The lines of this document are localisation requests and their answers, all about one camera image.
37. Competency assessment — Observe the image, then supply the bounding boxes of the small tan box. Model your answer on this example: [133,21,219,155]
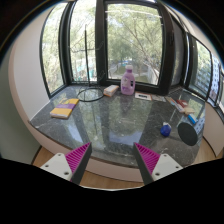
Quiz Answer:
[184,107,195,115]

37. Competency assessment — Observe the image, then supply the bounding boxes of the black wire stand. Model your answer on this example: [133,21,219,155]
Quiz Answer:
[70,24,103,103]

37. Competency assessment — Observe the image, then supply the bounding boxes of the pink lotion bottle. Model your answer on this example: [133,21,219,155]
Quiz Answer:
[121,65,135,95]

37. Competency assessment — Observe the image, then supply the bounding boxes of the red white booklet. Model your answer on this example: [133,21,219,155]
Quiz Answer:
[165,97,185,113]

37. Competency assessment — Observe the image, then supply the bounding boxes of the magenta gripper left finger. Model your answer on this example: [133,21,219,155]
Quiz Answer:
[41,143,92,185]

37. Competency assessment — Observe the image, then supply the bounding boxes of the blue white packet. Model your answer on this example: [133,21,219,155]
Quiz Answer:
[188,114,198,124]

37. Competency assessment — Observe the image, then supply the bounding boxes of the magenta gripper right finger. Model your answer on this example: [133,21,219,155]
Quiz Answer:
[133,143,182,185]

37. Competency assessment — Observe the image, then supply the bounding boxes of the flat card on sill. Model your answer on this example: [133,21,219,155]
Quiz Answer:
[135,92,152,101]

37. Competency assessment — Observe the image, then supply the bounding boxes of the black window frame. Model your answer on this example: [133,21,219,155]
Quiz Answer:
[40,0,224,108]

